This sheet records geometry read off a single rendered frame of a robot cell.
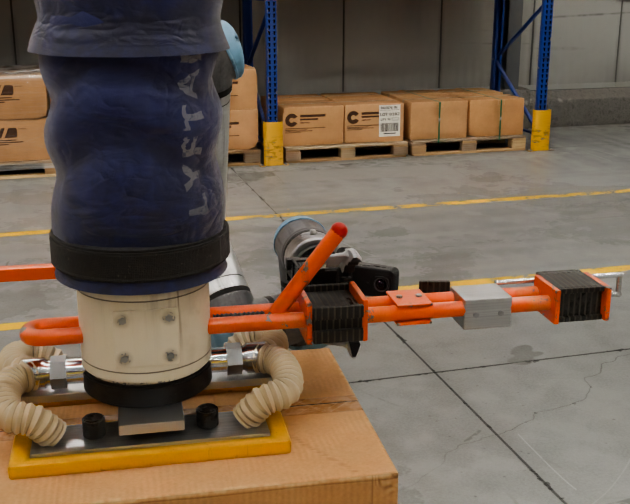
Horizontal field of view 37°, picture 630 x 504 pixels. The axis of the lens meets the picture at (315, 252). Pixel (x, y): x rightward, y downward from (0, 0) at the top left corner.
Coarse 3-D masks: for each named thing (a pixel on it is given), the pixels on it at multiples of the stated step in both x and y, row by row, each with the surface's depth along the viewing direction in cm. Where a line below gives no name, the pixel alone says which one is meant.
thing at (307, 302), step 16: (320, 288) 132; (336, 288) 132; (352, 288) 130; (304, 304) 125; (320, 304) 126; (336, 304) 126; (352, 304) 124; (320, 320) 123; (336, 320) 125; (352, 320) 125; (304, 336) 126; (320, 336) 124; (336, 336) 124; (352, 336) 125
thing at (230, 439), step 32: (96, 416) 116; (192, 416) 122; (224, 416) 122; (32, 448) 114; (64, 448) 114; (96, 448) 114; (128, 448) 114; (160, 448) 115; (192, 448) 115; (224, 448) 115; (256, 448) 116; (288, 448) 117
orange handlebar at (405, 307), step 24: (48, 264) 145; (504, 288) 135; (528, 288) 135; (216, 312) 127; (288, 312) 125; (384, 312) 127; (408, 312) 128; (432, 312) 128; (456, 312) 129; (24, 336) 119; (48, 336) 119; (72, 336) 119
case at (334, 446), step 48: (336, 384) 137; (0, 432) 122; (288, 432) 123; (336, 432) 123; (0, 480) 111; (48, 480) 111; (96, 480) 111; (144, 480) 111; (192, 480) 111; (240, 480) 111; (288, 480) 111; (336, 480) 112; (384, 480) 113
